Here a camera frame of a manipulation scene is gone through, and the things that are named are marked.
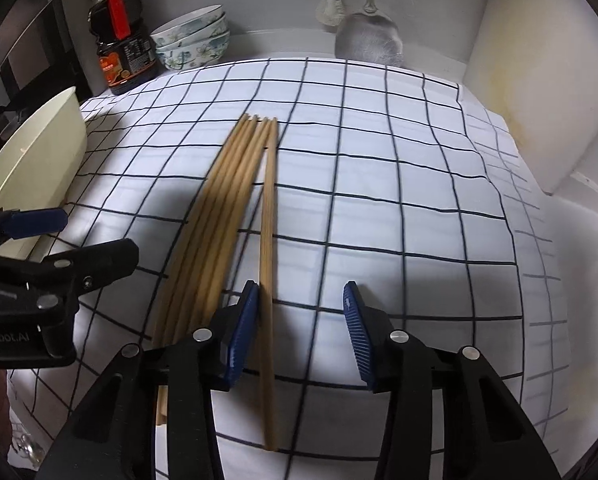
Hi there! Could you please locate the white floral ceramic bowl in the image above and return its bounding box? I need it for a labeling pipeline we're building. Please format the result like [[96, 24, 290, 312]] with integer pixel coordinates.
[[154, 17, 229, 57], [150, 5, 227, 46], [156, 30, 231, 72]]

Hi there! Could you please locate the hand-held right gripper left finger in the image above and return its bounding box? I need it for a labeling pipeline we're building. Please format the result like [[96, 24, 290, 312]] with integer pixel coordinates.
[[39, 280, 261, 480]]

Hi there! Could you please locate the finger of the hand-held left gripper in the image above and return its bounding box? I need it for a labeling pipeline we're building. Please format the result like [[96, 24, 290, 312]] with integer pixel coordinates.
[[0, 207, 68, 242], [26, 238, 140, 295]]

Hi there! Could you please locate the single wooden chopstick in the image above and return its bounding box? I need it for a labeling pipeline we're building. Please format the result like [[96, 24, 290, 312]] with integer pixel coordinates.
[[259, 117, 273, 450], [266, 117, 281, 452]]

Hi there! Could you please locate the metal spatula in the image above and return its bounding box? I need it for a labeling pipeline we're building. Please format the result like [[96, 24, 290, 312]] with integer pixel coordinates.
[[334, 0, 406, 68]]

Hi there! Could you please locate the dark soy sauce bottle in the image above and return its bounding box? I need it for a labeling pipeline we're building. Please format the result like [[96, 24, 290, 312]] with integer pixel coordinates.
[[88, 0, 162, 96]]

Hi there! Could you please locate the white checked cloth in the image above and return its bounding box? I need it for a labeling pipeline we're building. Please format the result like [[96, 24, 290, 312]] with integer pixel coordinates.
[[6, 56, 570, 480]]

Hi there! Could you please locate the bundle of wooden chopsticks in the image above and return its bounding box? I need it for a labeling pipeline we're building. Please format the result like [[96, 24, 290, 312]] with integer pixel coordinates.
[[151, 112, 267, 426]]

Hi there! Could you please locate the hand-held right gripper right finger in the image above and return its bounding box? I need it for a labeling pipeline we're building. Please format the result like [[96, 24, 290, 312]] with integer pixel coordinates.
[[342, 281, 562, 480]]

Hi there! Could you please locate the large cream basin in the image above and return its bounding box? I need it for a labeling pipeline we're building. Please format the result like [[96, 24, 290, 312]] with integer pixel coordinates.
[[0, 86, 88, 261]]

